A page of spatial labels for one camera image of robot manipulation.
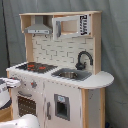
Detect grey range hood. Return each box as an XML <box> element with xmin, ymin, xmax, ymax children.
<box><xmin>24</xmin><ymin>16</ymin><xmax>52</xmax><ymax>34</ymax></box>

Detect black stovetop red burners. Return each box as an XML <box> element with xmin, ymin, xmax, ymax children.
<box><xmin>18</xmin><ymin>62</ymin><xmax>55</xmax><ymax>73</ymax></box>

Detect white toy microwave door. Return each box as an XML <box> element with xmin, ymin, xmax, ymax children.
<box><xmin>52</xmin><ymin>14</ymin><xmax>91</xmax><ymax>40</ymax></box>

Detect toy oven door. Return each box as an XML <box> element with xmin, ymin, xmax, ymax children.
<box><xmin>11</xmin><ymin>87</ymin><xmax>44</xmax><ymax>127</ymax></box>

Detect white fridge door with dispenser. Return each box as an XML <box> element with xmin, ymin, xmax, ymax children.
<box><xmin>45</xmin><ymin>81</ymin><xmax>82</xmax><ymax>128</ymax></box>

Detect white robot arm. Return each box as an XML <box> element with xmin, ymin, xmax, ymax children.
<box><xmin>0</xmin><ymin>78</ymin><xmax>40</xmax><ymax>128</ymax></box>

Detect black toy faucet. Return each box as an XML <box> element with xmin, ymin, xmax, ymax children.
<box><xmin>75</xmin><ymin>51</ymin><xmax>93</xmax><ymax>70</ymax></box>

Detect grey toy sink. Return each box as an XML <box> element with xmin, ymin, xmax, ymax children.
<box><xmin>52</xmin><ymin>68</ymin><xmax>92</xmax><ymax>81</ymax></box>

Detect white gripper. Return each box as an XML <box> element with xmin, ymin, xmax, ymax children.
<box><xmin>4</xmin><ymin>78</ymin><xmax>21</xmax><ymax>88</ymax></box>

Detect wooden toy kitchen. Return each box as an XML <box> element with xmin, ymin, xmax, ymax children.
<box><xmin>7</xmin><ymin>11</ymin><xmax>114</xmax><ymax>128</ymax></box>

